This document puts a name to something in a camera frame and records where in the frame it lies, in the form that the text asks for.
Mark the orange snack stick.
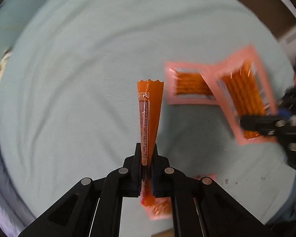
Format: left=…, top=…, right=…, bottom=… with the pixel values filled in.
left=137, top=78, right=165, bottom=206

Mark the pink snack packet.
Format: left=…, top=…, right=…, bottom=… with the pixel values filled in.
left=145, top=173, right=217, bottom=222
left=165, top=62, right=217, bottom=105
left=210, top=45, right=280, bottom=146

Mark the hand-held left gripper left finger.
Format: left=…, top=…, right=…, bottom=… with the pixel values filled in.
left=18, top=143, right=142, bottom=237

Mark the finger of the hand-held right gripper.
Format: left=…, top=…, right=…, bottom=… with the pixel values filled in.
left=276, top=100, right=296, bottom=118
left=240, top=115, right=290, bottom=137

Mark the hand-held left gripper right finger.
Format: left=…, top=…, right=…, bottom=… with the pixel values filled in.
left=152, top=143, right=269, bottom=237

